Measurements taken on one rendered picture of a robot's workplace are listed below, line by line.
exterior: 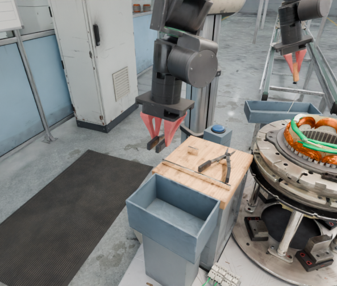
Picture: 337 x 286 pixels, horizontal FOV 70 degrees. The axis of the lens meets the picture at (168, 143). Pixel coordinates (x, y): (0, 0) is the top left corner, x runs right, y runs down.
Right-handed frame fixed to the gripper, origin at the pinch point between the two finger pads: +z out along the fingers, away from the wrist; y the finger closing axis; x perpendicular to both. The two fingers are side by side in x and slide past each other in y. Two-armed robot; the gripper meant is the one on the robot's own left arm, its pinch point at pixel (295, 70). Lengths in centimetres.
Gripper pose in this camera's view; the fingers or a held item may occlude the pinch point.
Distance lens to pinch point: 92.4
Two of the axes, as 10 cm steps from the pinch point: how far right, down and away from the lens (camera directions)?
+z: 3.3, 8.4, 4.4
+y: 9.2, -1.8, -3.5
